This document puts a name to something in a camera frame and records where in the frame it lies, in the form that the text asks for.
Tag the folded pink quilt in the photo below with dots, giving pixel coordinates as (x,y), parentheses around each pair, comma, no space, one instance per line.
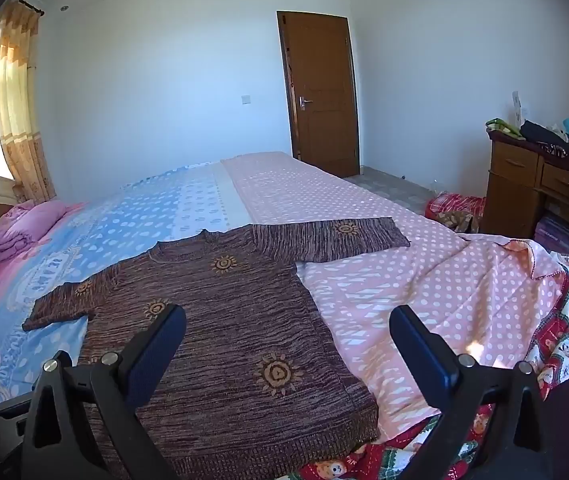
(24,227)

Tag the yellow floral curtain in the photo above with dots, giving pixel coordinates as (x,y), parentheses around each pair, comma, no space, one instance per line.
(17,110)

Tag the red plaid cloth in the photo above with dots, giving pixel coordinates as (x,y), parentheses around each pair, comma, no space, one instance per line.
(452,209)

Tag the green cloth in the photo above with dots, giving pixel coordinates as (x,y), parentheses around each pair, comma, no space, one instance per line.
(504,129)

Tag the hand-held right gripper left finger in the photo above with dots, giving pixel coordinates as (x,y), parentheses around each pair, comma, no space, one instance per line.
(158,341)

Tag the black cloth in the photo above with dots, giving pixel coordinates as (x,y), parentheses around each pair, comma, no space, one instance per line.
(544,136)

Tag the dark curtain rod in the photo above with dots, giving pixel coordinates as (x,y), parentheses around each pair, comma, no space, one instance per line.
(29,4)

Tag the white light switch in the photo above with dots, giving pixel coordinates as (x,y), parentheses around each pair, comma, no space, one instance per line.
(247,99)

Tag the white wall socket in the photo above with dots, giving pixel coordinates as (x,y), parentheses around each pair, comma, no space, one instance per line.
(518,107)

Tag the purple box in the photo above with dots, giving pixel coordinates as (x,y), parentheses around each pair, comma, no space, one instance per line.
(558,235)

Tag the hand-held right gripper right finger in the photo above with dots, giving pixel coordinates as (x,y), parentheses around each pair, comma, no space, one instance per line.
(425,355)

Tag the brown wooden desk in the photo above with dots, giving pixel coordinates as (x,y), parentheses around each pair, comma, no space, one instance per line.
(511,185)

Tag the blue and pink dotted bed sheet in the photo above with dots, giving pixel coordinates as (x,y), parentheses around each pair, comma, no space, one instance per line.
(364,260)

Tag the brown wooden door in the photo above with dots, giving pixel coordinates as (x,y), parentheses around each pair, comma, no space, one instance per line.
(322,95)

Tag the brown knit sweater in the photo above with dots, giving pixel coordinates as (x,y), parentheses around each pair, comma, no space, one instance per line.
(224,340)

